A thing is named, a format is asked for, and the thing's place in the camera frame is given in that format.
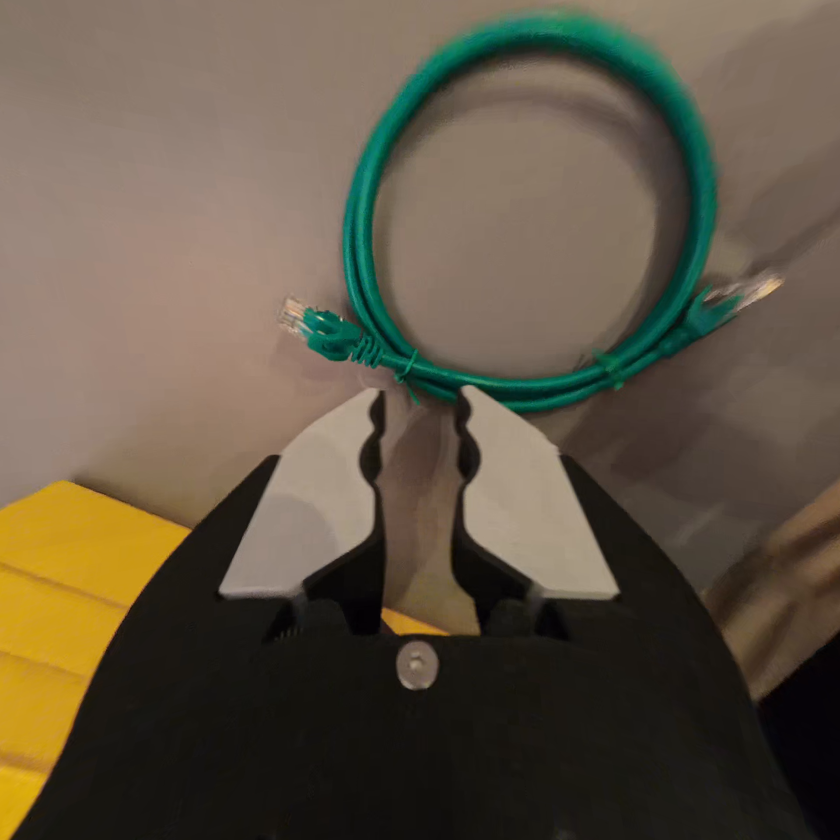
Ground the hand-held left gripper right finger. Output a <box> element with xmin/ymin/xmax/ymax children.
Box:
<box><xmin>451</xmin><ymin>385</ymin><xmax>622</xmax><ymax>635</ymax></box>

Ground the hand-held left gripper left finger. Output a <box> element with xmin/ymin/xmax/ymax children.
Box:
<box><xmin>217</xmin><ymin>388</ymin><xmax>388</xmax><ymax>635</ymax></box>

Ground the yellow plastic bin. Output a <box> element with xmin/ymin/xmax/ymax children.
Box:
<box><xmin>0</xmin><ymin>480</ymin><xmax>448</xmax><ymax>840</ymax></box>

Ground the green ethernet cable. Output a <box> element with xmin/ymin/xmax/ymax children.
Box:
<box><xmin>277</xmin><ymin>10</ymin><xmax>785</xmax><ymax>414</ymax></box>

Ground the person's leg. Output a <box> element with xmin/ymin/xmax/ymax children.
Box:
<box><xmin>702</xmin><ymin>479</ymin><xmax>840</xmax><ymax>700</ymax></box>

